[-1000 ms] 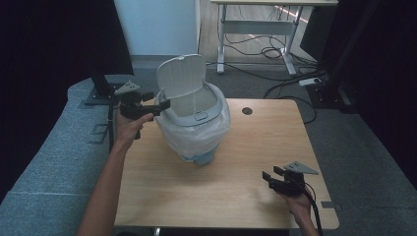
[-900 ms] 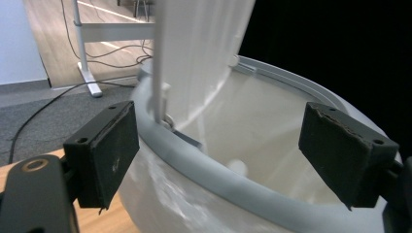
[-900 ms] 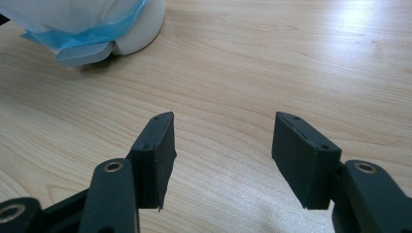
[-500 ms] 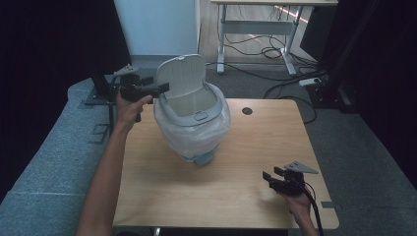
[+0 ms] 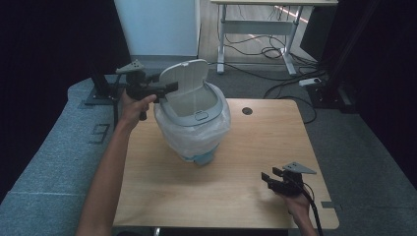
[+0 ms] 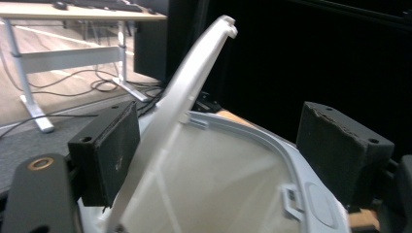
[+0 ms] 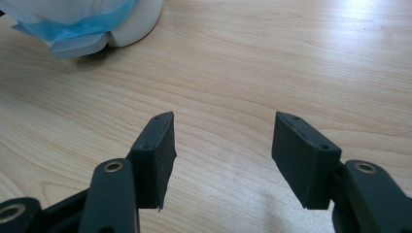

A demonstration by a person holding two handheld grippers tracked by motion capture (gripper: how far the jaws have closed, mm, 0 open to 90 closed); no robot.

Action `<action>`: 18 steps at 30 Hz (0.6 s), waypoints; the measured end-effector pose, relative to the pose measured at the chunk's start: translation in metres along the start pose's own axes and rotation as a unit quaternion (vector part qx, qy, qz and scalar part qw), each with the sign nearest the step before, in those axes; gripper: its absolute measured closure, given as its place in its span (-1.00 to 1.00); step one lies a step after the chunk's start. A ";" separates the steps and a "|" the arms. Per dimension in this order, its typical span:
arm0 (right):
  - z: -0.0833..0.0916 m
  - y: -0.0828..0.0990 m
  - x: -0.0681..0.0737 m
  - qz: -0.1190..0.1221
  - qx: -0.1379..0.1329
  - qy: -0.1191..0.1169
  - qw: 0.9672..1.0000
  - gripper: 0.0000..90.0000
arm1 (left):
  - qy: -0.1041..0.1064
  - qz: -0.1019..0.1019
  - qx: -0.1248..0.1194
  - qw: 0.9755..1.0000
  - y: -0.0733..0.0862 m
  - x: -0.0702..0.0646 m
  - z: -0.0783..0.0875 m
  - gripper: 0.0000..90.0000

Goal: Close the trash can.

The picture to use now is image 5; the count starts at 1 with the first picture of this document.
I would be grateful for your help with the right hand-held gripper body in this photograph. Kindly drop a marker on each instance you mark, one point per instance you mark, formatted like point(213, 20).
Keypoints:
point(291, 185)

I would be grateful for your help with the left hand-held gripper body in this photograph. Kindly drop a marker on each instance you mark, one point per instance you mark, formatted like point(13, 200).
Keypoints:
point(137, 87)

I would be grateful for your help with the grey lidded trash can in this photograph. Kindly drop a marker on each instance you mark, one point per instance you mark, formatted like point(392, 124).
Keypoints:
point(188, 77)

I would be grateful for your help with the person's left hand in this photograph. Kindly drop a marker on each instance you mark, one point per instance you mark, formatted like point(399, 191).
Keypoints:
point(132, 109)

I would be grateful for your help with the person's right hand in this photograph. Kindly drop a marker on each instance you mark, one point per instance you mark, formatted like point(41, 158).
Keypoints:
point(298, 208)

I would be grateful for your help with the clear plastic bin liner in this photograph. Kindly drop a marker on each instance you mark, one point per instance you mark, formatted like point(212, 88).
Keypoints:
point(193, 137)

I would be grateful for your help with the dark floor socket plate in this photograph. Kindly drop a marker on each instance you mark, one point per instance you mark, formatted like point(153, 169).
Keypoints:
point(99, 132)

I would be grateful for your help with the black curtain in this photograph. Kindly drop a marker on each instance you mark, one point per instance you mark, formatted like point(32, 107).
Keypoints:
point(49, 49)
point(393, 82)

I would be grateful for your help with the white power strip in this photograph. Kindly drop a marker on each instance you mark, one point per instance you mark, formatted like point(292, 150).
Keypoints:
point(309, 81)

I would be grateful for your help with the black stand with base plate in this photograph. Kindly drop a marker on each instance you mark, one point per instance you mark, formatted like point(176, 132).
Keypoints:
point(100, 88)
point(327, 95)

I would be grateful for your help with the white metal frame desk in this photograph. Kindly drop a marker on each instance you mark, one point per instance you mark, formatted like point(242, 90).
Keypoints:
point(259, 27)

